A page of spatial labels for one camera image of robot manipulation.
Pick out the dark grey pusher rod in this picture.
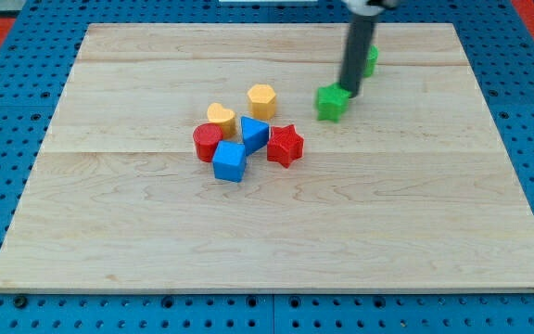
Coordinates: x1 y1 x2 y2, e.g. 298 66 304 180
338 14 377 98

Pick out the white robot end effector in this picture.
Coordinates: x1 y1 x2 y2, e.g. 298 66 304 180
342 0 400 17

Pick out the green star block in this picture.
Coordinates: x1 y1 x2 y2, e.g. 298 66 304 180
315 83 351 122

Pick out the red star block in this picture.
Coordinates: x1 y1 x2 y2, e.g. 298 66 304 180
267 124 304 168

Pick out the green cylinder block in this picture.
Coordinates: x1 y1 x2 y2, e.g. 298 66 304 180
363 45 379 78

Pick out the yellow hexagon block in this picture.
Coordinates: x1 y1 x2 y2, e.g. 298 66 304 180
247 83 276 121

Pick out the blue triangle block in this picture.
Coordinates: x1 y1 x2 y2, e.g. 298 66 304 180
240 116 270 156

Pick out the yellow heart block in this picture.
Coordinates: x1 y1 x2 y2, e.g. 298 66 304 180
207 102 236 139

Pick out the light wooden board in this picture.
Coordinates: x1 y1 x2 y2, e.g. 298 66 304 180
0 23 534 294

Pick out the blue cube block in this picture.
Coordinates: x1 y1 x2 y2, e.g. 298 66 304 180
212 140 247 183

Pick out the red cylinder block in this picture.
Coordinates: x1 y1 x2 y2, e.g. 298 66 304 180
193 123 223 162

